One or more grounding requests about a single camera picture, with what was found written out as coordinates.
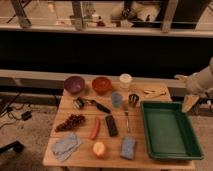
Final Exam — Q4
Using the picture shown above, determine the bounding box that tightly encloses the blue grey towel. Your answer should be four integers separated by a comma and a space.
52, 133, 82, 162

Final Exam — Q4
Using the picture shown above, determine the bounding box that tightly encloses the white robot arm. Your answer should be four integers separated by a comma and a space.
174, 57, 213, 112

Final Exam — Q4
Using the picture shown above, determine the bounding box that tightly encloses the red bowl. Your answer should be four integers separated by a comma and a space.
92, 77, 111, 95

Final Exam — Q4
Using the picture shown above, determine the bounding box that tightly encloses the purple bowl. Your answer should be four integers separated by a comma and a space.
64, 76, 85, 94

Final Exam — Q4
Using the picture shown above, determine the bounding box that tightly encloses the blue plastic cup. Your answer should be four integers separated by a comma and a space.
111, 92, 122, 107

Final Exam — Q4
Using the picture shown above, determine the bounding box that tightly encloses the white plastic cup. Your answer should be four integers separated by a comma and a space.
119, 73, 132, 89

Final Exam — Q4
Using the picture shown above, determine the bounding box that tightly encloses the wooden table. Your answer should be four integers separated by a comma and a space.
43, 82, 195, 171

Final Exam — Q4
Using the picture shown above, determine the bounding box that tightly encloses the black rectangular bar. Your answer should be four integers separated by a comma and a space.
105, 115, 118, 137

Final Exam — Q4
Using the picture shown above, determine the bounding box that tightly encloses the bunch of dark grapes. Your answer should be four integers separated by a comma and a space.
55, 114, 86, 132

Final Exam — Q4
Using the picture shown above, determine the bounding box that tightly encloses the red chili pepper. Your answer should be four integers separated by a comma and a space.
90, 118, 100, 140

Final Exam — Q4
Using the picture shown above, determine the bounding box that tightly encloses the wooden spatula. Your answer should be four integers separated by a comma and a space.
143, 89, 166, 99

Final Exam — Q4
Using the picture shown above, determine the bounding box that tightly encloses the peach fruit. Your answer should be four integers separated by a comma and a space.
93, 142, 106, 157

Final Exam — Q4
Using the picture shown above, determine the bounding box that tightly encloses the blue sponge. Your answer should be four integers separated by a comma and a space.
120, 136, 136, 160

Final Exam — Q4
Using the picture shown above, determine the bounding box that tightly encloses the green plastic tray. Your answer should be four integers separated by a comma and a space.
140, 101, 204, 160

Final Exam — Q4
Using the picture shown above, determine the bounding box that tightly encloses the black handled peeler tool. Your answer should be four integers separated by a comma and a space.
73, 97, 111, 114

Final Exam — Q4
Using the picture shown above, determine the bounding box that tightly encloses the black power adapter with cables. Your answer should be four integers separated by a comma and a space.
0, 93, 34, 129

